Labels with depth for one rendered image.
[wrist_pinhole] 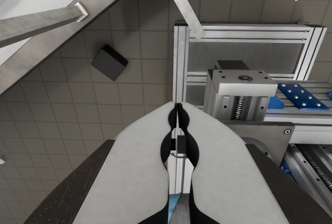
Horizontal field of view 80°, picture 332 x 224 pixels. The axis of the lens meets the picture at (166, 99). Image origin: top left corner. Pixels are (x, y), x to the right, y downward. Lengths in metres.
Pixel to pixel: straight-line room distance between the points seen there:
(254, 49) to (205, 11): 0.40
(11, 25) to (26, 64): 0.48
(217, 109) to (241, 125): 0.08
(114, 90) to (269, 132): 1.33
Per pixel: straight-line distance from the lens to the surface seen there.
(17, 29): 0.49
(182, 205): 0.42
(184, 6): 0.60
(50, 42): 0.87
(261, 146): 0.53
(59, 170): 2.52
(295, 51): 1.45
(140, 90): 1.62
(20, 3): 0.99
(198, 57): 1.28
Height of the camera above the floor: 1.42
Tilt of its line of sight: 60 degrees down
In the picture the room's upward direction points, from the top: 175 degrees counter-clockwise
